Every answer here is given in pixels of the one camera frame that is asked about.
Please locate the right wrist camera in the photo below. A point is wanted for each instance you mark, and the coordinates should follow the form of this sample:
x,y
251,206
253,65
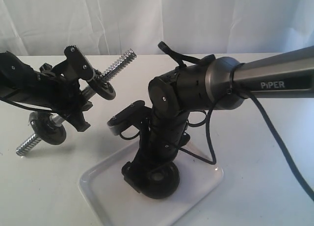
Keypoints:
x,y
130,116

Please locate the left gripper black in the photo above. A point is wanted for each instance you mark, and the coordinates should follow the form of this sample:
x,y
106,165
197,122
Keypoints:
x,y
62,91

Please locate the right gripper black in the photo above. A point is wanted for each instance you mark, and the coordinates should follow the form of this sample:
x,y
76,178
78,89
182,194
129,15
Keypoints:
x,y
161,136

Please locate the white backdrop curtain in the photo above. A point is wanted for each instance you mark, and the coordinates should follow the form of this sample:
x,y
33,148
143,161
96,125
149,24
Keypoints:
x,y
109,27

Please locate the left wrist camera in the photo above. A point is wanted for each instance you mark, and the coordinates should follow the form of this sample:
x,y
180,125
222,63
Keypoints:
x,y
79,63

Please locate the chrome dumbbell bar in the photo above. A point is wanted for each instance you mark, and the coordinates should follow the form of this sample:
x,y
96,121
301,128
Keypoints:
x,y
115,68

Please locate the black weight plate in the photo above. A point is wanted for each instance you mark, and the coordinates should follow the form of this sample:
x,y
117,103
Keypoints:
x,y
159,184
100,83
46,129

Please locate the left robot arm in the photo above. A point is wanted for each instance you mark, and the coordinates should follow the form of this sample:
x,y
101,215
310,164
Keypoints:
x,y
19,83

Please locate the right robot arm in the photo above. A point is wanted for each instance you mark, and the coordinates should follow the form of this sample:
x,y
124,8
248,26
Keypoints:
x,y
205,85

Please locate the white rectangular tray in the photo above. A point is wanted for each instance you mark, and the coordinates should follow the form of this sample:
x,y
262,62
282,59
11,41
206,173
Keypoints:
x,y
115,203

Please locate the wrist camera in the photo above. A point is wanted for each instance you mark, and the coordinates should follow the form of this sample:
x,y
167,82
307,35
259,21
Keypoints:
x,y
130,116
79,63

